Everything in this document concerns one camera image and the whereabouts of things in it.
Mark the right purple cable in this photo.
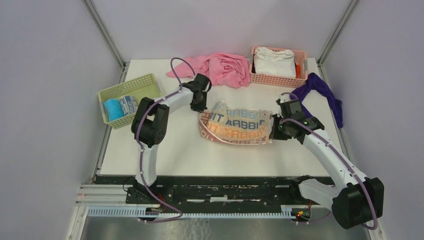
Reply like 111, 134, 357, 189
277, 92, 379, 231

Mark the orange item in basket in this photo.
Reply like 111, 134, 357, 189
295, 64, 301, 78

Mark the purple cloth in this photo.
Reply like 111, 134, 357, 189
292, 73, 344, 128

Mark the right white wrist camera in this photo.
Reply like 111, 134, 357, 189
278, 93, 291, 102

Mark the white folded towel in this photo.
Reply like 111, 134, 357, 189
253, 47, 297, 78

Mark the blue white patterned cloth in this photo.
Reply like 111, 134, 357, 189
119, 95, 138, 116

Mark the purple cable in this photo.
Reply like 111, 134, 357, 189
135, 57, 184, 224
277, 92, 379, 231

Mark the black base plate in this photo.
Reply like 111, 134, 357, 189
94, 175, 318, 216

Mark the blue towel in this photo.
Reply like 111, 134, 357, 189
103, 98, 124, 122

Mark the pink towel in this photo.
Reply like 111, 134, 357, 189
166, 52, 251, 88

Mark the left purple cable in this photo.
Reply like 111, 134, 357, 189
135, 57, 184, 224

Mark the green plastic basket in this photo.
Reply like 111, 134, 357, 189
98, 73, 162, 129

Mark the white cable duct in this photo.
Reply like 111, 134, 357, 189
87, 206, 295, 220

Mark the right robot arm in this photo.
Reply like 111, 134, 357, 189
270, 99, 385, 230

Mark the pink plastic basket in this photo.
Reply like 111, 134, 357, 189
249, 46, 308, 88

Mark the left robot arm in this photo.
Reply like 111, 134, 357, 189
131, 73, 212, 204

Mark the beige rabbit print towel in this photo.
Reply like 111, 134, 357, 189
198, 101, 273, 145

